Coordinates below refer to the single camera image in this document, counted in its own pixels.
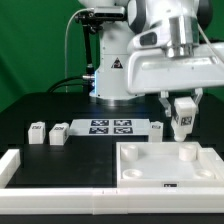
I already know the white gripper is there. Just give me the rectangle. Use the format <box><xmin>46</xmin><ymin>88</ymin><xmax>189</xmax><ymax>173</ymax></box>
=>
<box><xmin>125</xmin><ymin>35</ymin><xmax>224</xmax><ymax>117</ymax></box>

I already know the white square tabletop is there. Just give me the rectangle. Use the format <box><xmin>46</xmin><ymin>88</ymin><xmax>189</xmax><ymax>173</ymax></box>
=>
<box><xmin>116</xmin><ymin>142</ymin><xmax>218</xmax><ymax>188</ymax></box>

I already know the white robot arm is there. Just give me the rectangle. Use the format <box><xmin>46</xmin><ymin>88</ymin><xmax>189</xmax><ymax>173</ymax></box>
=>
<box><xmin>78</xmin><ymin>0</ymin><xmax>224</xmax><ymax>114</ymax></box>

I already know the white U-shaped obstacle fence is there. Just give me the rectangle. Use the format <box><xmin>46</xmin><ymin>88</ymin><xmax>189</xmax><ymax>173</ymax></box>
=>
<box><xmin>0</xmin><ymin>149</ymin><xmax>224</xmax><ymax>215</ymax></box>

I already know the white marker base plate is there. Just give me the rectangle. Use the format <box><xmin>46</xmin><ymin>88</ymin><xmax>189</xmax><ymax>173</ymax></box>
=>
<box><xmin>70</xmin><ymin>119</ymin><xmax>150</xmax><ymax>136</ymax></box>

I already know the black cable bundle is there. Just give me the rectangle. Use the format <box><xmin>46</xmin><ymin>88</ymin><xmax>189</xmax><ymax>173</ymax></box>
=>
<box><xmin>45</xmin><ymin>75</ymin><xmax>91</xmax><ymax>94</ymax></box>

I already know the camera on black stand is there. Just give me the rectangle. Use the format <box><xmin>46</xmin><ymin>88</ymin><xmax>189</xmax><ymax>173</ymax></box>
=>
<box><xmin>75</xmin><ymin>6</ymin><xmax>127</xmax><ymax>87</ymax></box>

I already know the white thin cable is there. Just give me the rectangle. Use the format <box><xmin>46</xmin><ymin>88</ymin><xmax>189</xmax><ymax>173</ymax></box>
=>
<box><xmin>64</xmin><ymin>8</ymin><xmax>88</xmax><ymax>93</ymax></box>

